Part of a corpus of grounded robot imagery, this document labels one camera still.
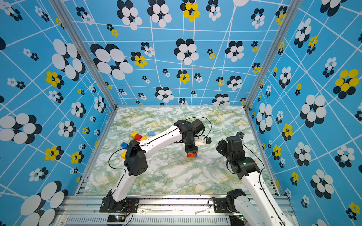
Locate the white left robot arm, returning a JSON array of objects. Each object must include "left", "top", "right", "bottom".
[{"left": 100, "top": 119, "right": 212, "bottom": 213}]

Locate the yellow lego brick near arm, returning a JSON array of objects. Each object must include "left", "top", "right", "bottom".
[{"left": 121, "top": 151, "right": 127, "bottom": 159}]

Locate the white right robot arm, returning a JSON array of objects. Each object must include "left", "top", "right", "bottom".
[{"left": 216, "top": 132, "right": 293, "bottom": 226}]

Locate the red square lego brick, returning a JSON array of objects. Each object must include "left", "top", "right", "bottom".
[{"left": 134, "top": 134, "right": 142, "bottom": 141}]

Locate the yellow square lego brick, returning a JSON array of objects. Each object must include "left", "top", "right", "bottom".
[{"left": 131, "top": 131, "right": 138, "bottom": 139}]

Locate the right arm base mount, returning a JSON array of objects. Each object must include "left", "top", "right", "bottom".
[{"left": 213, "top": 198, "right": 237, "bottom": 213}]

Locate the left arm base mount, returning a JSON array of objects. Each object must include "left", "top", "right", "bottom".
[{"left": 100, "top": 196, "right": 140, "bottom": 213}]

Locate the aluminium front rail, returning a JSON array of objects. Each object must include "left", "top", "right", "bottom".
[{"left": 53, "top": 195, "right": 298, "bottom": 226}]

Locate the left aluminium corner post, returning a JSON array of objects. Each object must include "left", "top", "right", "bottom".
[{"left": 50, "top": 1, "right": 117, "bottom": 111}]

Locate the aluminium corner post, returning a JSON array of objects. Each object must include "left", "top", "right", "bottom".
[
  {"left": 245, "top": 0, "right": 303, "bottom": 110},
  {"left": 50, "top": 1, "right": 117, "bottom": 111}
]

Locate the right aluminium corner post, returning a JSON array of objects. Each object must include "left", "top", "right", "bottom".
[{"left": 245, "top": 0, "right": 303, "bottom": 110}]

